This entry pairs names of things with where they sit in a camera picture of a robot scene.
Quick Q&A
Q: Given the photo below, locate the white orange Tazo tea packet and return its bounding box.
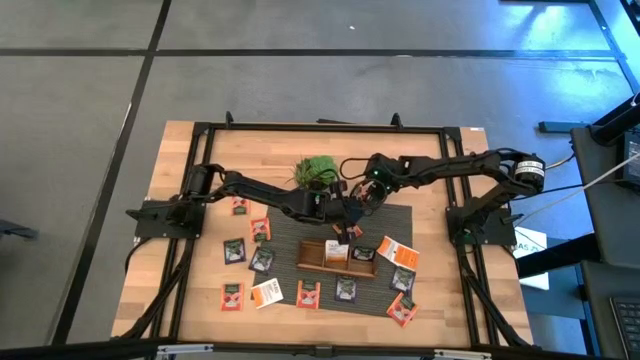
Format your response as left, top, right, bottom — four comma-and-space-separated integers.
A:
376, 235, 421, 272
324, 239, 350, 264
249, 277, 285, 310

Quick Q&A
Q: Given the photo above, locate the potted green succulent plant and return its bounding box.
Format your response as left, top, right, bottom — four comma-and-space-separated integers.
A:
291, 154, 341, 194

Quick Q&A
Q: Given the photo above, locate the wooden tea organizer tray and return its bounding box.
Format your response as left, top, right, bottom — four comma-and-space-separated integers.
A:
295, 238, 379, 279

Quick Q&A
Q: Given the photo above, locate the grey woven placemat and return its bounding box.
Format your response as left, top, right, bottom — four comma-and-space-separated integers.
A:
251, 202, 415, 318

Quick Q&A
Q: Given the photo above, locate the white paper sign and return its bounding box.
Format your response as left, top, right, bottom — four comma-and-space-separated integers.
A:
512, 225, 551, 291

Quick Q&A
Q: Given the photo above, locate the blue-grey metal bar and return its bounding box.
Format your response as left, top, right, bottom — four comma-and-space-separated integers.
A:
538, 120, 575, 134

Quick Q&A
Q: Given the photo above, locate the black desk leg bar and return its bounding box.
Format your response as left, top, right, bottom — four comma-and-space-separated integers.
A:
516, 232, 602, 279

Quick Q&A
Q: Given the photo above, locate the dark grey desk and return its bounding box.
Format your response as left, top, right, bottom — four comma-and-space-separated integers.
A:
569, 124, 640, 271
578, 259, 640, 360

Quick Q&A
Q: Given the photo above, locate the black slanted beam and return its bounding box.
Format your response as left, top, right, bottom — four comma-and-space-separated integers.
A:
588, 92, 640, 147

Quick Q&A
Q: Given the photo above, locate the black keyboard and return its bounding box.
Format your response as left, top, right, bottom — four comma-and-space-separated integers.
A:
609, 295, 640, 360

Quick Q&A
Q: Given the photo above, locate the black metal crossbar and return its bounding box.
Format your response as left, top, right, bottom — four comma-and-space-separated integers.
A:
0, 337, 640, 360

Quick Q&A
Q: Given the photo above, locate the grey metal object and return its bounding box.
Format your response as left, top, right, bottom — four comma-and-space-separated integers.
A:
0, 218, 40, 241

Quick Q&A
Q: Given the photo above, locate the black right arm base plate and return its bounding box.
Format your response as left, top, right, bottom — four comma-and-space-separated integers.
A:
446, 204, 519, 247

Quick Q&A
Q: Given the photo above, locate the silver metal bracket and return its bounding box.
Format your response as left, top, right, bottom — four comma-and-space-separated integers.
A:
157, 343, 215, 357
433, 348, 494, 360

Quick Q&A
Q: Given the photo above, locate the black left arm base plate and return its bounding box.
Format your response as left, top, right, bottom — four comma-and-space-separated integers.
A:
125, 198, 206, 240

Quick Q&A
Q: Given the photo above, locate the white cable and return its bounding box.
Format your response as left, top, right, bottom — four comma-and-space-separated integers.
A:
519, 152, 640, 224

